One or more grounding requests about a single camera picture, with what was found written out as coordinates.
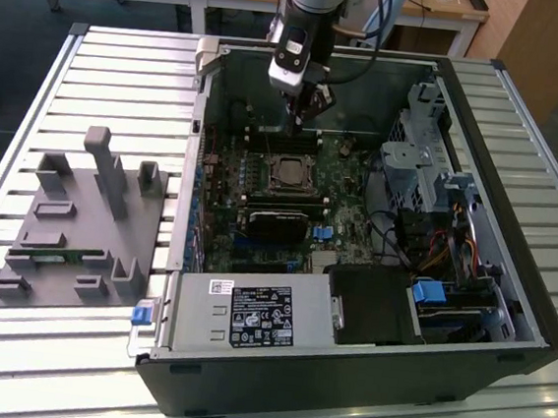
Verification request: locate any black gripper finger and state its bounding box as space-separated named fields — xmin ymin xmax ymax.
xmin=308 ymin=80 xmax=341 ymax=128
xmin=284 ymin=88 xmax=314 ymax=140

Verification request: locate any thin wire locking lever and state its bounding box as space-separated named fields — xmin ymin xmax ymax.
xmin=270 ymin=182 xmax=320 ymax=200
xmin=260 ymin=131 xmax=276 ymax=166

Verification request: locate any RAM slot with white clips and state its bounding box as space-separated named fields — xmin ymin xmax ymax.
xmin=245 ymin=189 xmax=331 ymax=210
xmin=246 ymin=198 xmax=331 ymax=220
xmin=242 ymin=122 xmax=323 ymax=143
xmin=243 ymin=133 xmax=323 ymax=153

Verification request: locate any CPU socket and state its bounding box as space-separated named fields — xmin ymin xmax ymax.
xmin=263 ymin=149 xmax=325 ymax=199

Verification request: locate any pale blue teach pendant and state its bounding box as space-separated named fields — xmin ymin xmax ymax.
xmin=366 ymin=0 xmax=409 ymax=50

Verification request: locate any silver metal drive cage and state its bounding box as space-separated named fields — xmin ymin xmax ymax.
xmin=372 ymin=78 xmax=494 ymax=227

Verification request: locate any black graphics card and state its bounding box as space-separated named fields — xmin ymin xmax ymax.
xmin=244 ymin=208 xmax=310 ymax=246

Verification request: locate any green motherboard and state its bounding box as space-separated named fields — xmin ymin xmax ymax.
xmin=186 ymin=122 xmax=405 ymax=290

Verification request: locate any blue board connector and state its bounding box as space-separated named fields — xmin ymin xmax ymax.
xmin=312 ymin=224 xmax=337 ymax=244

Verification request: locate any small silver heatsink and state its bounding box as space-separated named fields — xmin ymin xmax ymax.
xmin=310 ymin=250 xmax=339 ymax=270

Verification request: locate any black plastic shroud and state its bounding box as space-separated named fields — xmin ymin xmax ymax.
xmin=320 ymin=262 xmax=430 ymax=353

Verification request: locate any blue disk carrier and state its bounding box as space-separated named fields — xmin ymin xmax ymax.
xmin=410 ymin=278 xmax=450 ymax=311

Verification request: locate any silver power supply unit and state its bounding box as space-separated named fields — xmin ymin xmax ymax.
xmin=165 ymin=261 xmax=343 ymax=369

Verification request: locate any wooden cabinet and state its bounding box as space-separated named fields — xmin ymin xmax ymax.
xmin=458 ymin=0 xmax=558 ymax=129

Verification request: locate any grey parts rack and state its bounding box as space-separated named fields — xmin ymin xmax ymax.
xmin=0 ymin=116 xmax=175 ymax=326

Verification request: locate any blue case latch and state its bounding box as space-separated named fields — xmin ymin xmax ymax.
xmin=129 ymin=305 xmax=153 ymax=329

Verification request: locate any green RAM stick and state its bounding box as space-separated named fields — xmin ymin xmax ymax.
xmin=30 ymin=243 xmax=106 ymax=269

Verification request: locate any black PC case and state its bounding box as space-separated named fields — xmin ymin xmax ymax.
xmin=129 ymin=28 xmax=558 ymax=418

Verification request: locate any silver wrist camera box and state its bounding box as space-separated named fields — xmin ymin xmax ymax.
xmin=265 ymin=23 xmax=313 ymax=97

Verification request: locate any coloured power wire bundle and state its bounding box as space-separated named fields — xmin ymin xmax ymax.
xmin=420 ymin=198 xmax=486 ymax=283

